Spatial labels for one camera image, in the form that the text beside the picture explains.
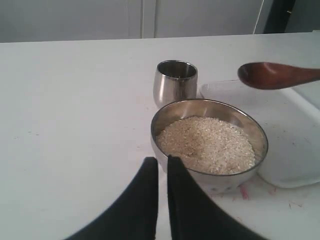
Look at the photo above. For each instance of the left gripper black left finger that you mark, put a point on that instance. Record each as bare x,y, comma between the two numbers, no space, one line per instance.
133,216

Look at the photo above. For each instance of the white plastic tray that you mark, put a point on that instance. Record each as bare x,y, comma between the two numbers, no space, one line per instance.
291,124

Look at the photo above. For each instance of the small steel cup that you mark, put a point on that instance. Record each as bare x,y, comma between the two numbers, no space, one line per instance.
175,80

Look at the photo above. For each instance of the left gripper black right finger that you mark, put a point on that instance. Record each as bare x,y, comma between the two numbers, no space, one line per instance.
192,214

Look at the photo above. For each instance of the steel bowl with rice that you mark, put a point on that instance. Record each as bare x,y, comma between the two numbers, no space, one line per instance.
215,109

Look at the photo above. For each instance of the brown wooden spoon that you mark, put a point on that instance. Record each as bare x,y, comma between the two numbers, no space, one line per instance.
275,76

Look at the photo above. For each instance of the white rice pile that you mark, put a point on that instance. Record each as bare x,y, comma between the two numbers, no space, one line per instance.
208,145

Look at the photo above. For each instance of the white cabinet doors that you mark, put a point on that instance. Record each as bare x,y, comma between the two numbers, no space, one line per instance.
61,20

